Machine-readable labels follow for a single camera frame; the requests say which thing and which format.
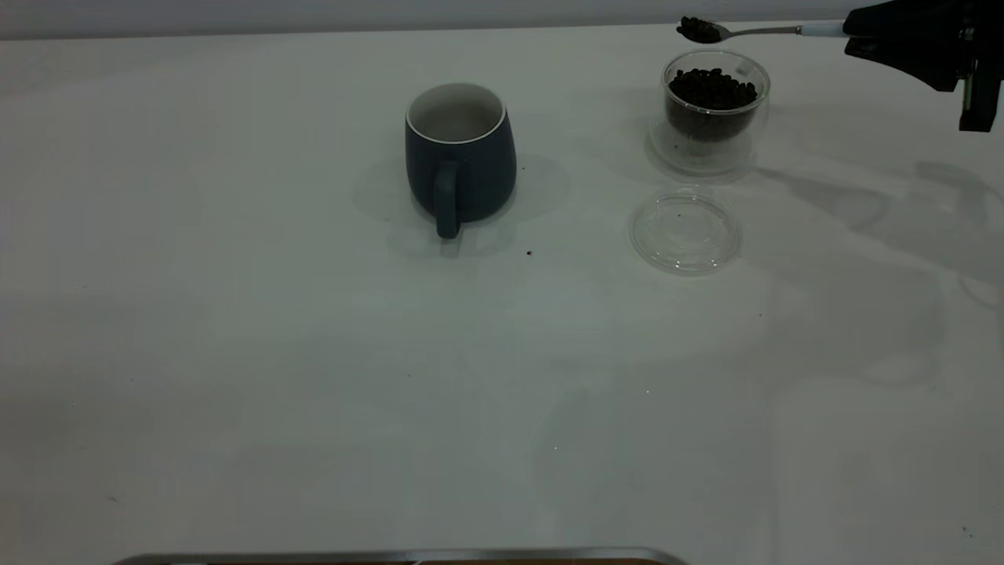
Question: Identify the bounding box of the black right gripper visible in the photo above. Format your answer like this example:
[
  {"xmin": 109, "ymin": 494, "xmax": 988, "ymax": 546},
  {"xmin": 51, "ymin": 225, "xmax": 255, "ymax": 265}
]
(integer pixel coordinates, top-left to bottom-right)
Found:
[{"xmin": 843, "ymin": 0, "xmax": 1004, "ymax": 133}]

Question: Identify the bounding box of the metal spoon light blue handle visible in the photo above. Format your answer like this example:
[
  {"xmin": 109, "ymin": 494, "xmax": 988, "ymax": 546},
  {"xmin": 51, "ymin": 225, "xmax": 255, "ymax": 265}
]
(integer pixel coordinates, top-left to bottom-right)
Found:
[{"xmin": 677, "ymin": 16, "xmax": 852, "ymax": 45}]

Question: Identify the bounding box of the small coffee bean spoonful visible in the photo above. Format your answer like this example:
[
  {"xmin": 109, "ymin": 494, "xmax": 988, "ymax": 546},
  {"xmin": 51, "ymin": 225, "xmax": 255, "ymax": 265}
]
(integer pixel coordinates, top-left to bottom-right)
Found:
[{"xmin": 678, "ymin": 16, "xmax": 722, "ymax": 44}]

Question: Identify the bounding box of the dark grey ceramic mug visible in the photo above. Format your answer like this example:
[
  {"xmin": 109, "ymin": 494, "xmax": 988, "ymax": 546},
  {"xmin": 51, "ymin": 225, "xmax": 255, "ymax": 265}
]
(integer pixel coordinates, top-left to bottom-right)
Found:
[{"xmin": 405, "ymin": 82, "xmax": 518, "ymax": 240}]

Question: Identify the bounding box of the coffee beans heap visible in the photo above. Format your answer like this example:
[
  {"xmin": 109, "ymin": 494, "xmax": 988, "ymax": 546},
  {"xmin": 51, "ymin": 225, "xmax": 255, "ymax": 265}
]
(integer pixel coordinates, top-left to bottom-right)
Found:
[{"xmin": 667, "ymin": 67, "xmax": 759, "ymax": 144}]

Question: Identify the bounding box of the clear round glass lid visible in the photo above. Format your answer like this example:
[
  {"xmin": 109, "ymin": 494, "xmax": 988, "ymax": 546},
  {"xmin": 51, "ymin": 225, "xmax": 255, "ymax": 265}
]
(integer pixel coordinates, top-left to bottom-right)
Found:
[{"xmin": 629, "ymin": 188, "xmax": 743, "ymax": 275}]

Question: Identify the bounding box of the clear double-wall glass bowl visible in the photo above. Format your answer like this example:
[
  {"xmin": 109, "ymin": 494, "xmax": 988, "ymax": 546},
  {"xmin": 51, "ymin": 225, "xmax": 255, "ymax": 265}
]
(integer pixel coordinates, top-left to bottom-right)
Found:
[{"xmin": 646, "ymin": 49, "xmax": 772, "ymax": 177}]

